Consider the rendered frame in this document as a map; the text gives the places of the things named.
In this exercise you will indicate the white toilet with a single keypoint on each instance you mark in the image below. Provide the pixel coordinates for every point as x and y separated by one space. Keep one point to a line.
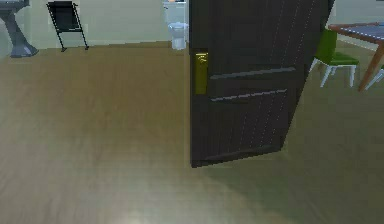
177 30

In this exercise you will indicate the dark brown room door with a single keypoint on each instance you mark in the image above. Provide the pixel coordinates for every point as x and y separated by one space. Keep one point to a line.
253 83

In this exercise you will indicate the black towel rack stand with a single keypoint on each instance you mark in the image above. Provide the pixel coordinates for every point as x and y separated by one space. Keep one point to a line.
66 18

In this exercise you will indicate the brown table grey top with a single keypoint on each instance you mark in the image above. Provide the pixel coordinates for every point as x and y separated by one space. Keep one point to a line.
366 36

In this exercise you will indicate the green chair white legs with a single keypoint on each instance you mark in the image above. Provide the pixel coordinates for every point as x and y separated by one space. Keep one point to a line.
333 56

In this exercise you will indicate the grey pedestal sink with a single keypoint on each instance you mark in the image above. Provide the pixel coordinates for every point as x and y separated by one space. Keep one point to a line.
16 36

